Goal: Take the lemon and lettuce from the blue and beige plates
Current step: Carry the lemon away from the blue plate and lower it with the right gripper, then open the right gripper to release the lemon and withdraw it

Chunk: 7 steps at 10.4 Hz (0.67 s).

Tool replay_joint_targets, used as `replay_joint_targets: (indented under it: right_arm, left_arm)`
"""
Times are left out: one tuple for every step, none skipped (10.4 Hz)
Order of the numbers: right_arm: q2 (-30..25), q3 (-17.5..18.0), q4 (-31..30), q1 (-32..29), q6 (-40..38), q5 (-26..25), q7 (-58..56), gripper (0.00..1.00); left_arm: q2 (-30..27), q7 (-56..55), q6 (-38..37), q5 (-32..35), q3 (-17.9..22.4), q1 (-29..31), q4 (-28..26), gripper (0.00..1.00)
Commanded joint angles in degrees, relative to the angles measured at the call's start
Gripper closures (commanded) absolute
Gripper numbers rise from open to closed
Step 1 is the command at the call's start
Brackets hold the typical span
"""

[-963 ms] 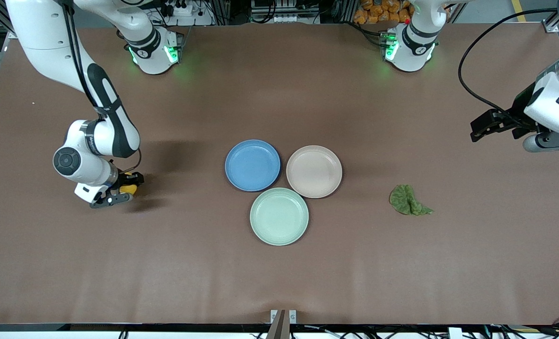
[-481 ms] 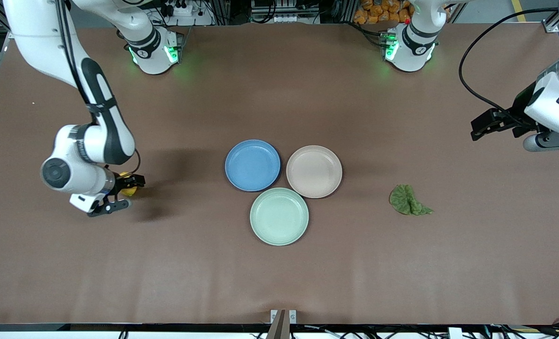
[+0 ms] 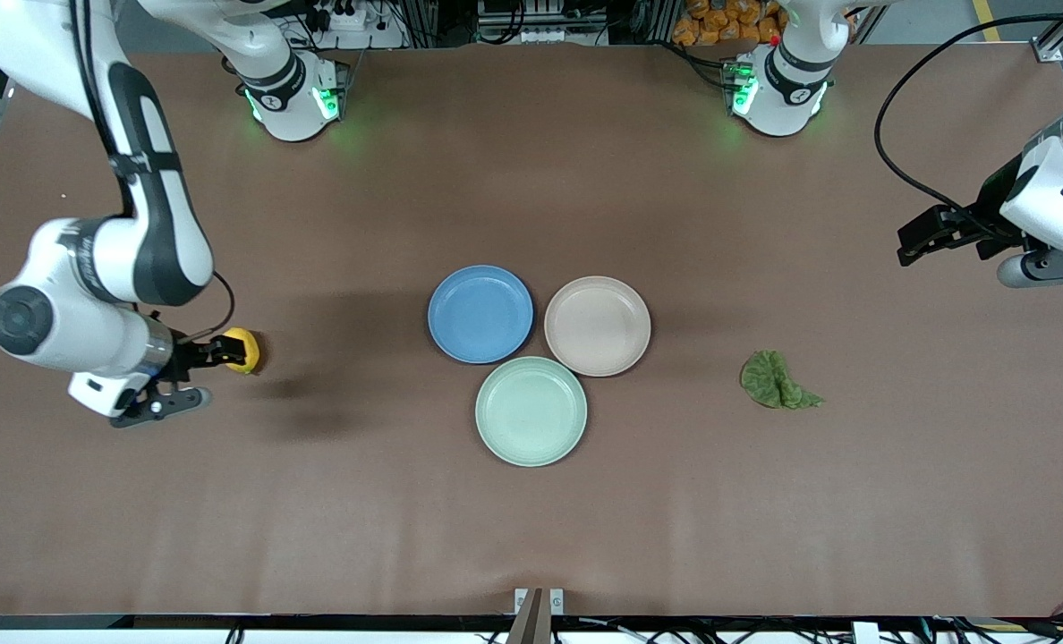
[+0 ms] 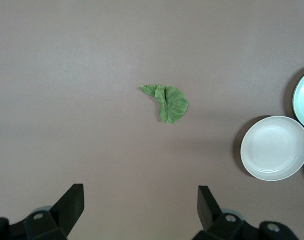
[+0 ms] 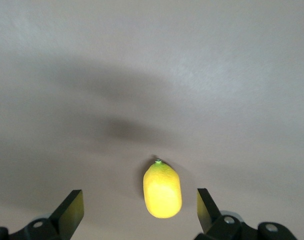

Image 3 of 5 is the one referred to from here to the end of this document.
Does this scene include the yellow lemon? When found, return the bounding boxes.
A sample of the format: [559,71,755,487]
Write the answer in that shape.
[224,327,262,376]

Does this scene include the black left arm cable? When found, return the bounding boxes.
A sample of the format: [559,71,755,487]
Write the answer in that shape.
[873,13,1063,220]

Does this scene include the bag of oranges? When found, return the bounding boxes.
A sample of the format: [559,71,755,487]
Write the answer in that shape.
[672,0,787,47]

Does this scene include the grey control unit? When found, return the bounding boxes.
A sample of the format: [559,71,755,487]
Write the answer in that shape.
[476,0,609,46]

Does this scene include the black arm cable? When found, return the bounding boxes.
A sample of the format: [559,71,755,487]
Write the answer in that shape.
[66,0,235,345]
[873,13,1063,220]

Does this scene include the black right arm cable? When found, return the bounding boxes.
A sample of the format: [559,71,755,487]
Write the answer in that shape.
[66,0,235,345]

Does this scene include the blue plate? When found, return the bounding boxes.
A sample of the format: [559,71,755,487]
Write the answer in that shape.
[428,265,534,365]

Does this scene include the white power strip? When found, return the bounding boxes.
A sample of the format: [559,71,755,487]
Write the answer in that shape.
[326,3,373,33]

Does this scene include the pale green plate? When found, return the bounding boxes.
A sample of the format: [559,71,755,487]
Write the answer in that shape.
[475,356,588,468]

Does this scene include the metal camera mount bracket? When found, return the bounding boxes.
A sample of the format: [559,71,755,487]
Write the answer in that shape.
[506,588,566,644]

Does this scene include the beige plate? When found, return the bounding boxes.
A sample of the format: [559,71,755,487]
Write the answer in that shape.
[544,275,652,377]

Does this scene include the black base cable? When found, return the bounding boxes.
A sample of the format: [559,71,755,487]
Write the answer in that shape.
[657,39,736,90]

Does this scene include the green lettuce leaf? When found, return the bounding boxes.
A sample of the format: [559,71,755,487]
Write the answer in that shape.
[740,350,826,411]

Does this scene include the aluminium frame profile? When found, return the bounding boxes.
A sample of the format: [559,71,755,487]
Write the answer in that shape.
[1033,0,1063,64]

